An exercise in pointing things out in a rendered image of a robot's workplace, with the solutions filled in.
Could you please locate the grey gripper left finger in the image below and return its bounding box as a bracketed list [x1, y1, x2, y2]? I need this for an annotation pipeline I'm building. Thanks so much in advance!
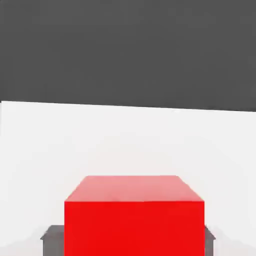
[11, 224, 65, 256]

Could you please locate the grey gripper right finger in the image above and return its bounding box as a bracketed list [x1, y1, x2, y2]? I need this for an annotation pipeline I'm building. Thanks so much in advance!
[204, 224, 244, 256]

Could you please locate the small red cube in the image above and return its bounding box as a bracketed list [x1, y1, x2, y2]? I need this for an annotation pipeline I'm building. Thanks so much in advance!
[64, 175, 205, 256]

